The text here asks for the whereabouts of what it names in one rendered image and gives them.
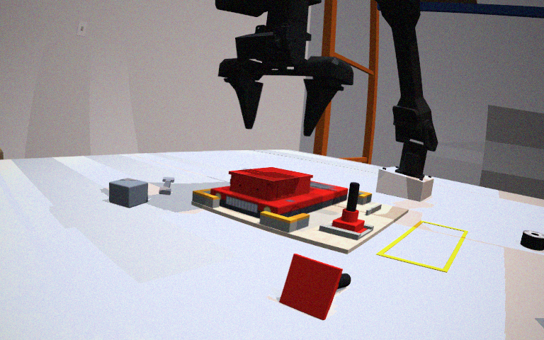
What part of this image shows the yellow rectangular outline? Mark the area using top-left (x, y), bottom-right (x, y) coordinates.
top-left (376, 221), bottom-right (468, 273)

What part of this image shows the black toy tyre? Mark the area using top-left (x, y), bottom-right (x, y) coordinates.
top-left (520, 230), bottom-right (544, 251)

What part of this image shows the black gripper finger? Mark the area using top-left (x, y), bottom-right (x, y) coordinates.
top-left (224, 78), bottom-right (264, 129)
top-left (303, 79), bottom-right (344, 137)

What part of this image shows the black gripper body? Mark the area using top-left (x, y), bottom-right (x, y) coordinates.
top-left (218, 18), bottom-right (354, 86)

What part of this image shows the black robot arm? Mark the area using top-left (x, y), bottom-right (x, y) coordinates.
top-left (215, 0), bottom-right (438, 179)

